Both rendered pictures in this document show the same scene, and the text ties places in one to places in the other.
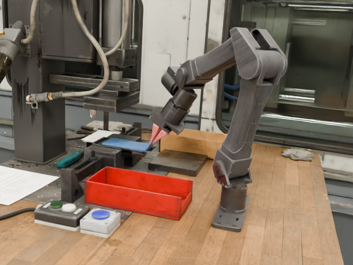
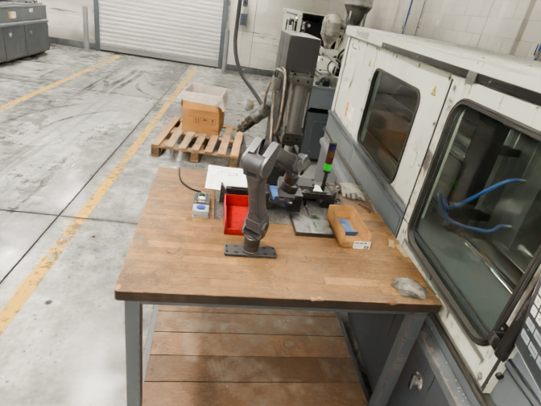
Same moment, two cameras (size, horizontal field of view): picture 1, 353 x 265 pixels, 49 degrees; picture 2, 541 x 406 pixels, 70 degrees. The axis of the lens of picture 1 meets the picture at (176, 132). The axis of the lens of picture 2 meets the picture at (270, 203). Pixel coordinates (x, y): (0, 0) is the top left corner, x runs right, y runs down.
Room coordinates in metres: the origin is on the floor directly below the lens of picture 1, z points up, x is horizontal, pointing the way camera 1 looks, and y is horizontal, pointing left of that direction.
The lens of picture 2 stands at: (0.41, -1.28, 1.75)
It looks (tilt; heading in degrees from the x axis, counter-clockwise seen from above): 27 degrees down; 64
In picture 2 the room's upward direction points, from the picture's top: 10 degrees clockwise
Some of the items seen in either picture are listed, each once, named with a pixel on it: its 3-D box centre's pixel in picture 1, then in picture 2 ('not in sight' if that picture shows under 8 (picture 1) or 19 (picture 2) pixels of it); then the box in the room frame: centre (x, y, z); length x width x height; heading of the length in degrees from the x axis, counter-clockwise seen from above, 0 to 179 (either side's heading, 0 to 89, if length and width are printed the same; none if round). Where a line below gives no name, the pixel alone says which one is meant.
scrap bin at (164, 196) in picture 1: (139, 191); (237, 213); (0.93, 0.08, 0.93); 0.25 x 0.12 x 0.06; 75
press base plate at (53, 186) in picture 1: (94, 166); (280, 200); (1.21, 0.26, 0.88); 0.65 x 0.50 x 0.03; 165
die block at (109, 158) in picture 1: (114, 156); (278, 198); (1.17, 0.19, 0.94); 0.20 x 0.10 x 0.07; 165
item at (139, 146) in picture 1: (130, 140); (279, 191); (1.14, 0.14, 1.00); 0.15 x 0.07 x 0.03; 75
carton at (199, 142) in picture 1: (196, 144); (348, 226); (1.40, -0.08, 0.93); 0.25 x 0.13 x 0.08; 75
